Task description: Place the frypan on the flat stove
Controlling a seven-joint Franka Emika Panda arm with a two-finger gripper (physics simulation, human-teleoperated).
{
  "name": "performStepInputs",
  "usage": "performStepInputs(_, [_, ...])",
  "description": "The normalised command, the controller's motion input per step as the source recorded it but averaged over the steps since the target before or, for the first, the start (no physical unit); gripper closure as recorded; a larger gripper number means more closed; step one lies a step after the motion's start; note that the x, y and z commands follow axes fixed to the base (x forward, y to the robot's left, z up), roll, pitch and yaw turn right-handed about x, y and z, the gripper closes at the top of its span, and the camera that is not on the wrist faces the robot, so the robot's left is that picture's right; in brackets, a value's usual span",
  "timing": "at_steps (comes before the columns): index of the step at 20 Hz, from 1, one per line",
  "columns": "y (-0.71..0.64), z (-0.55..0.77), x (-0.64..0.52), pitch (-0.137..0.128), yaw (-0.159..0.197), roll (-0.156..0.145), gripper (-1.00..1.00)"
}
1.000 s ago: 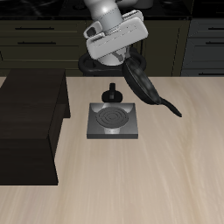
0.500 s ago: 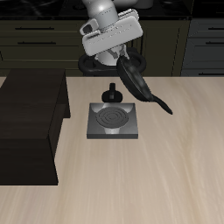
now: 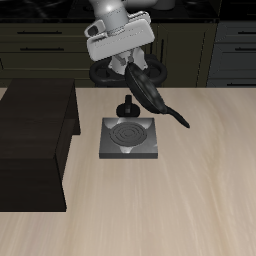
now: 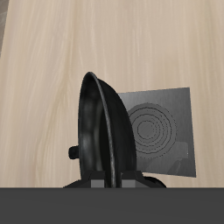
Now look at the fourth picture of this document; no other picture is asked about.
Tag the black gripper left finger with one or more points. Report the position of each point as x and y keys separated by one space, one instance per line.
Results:
x=96 y=178

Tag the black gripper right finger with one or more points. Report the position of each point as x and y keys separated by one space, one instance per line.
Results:
x=129 y=178

